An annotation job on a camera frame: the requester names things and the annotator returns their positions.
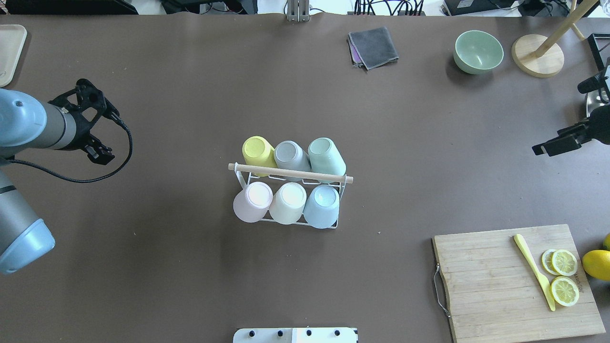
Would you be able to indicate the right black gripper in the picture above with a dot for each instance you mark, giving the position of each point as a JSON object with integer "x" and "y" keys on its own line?
{"x": 597, "y": 126}

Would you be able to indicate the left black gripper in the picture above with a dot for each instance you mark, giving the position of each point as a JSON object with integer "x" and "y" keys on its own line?
{"x": 83, "y": 134}

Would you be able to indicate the pink plastic cup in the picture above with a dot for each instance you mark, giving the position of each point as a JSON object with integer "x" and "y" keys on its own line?
{"x": 252, "y": 203}

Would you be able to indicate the mint green plastic cup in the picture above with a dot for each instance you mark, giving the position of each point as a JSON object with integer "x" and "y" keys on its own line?
{"x": 325, "y": 158}

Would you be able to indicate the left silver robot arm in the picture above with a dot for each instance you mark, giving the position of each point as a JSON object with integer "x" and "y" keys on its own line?
{"x": 62, "y": 124}

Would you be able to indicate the white cup holder rack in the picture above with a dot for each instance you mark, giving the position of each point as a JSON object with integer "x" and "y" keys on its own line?
{"x": 275, "y": 178}

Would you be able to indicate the yellow cup on rack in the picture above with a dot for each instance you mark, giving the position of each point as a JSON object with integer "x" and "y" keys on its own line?
{"x": 257, "y": 151}

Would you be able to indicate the grey cup on rack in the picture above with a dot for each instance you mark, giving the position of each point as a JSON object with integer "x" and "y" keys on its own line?
{"x": 290, "y": 156}

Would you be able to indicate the cream white cup on rack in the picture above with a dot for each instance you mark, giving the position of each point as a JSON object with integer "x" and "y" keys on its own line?
{"x": 288, "y": 203}

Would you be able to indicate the light blue cup on rack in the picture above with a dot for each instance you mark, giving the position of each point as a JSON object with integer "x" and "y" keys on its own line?
{"x": 322, "y": 207}

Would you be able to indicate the wooden mug tree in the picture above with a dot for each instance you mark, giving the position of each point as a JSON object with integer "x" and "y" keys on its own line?
{"x": 541, "y": 56}

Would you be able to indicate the lemon slice left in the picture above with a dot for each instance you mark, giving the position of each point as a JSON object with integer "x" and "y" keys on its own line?
{"x": 559, "y": 262}

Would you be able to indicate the lemon slice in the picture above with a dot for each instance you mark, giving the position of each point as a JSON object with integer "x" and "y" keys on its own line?
{"x": 559, "y": 262}
{"x": 564, "y": 291}

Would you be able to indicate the yellow lemon near scoop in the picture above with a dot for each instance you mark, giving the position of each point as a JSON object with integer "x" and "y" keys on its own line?
{"x": 596, "y": 263}

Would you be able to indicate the mint green bowl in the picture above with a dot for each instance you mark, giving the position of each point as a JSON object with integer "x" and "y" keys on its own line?
{"x": 477, "y": 52}

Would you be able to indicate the cream plastic tray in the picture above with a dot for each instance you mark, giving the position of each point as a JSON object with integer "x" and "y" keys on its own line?
{"x": 12, "y": 40}

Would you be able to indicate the yellow plastic knife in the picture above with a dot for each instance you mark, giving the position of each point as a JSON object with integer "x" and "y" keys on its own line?
{"x": 542, "y": 280}

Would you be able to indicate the wooden cutting board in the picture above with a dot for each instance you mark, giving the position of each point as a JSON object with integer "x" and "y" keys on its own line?
{"x": 492, "y": 295}

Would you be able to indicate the lemon slice right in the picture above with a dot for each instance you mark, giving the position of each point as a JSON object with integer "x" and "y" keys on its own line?
{"x": 564, "y": 291}

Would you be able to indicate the grey folded cloth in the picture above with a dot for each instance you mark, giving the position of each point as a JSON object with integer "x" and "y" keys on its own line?
{"x": 372, "y": 48}

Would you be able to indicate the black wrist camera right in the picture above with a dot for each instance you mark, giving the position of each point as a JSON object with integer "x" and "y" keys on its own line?
{"x": 598, "y": 82}

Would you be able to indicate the aluminium frame post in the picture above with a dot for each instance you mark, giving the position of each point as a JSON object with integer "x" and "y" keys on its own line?
{"x": 298, "y": 10}

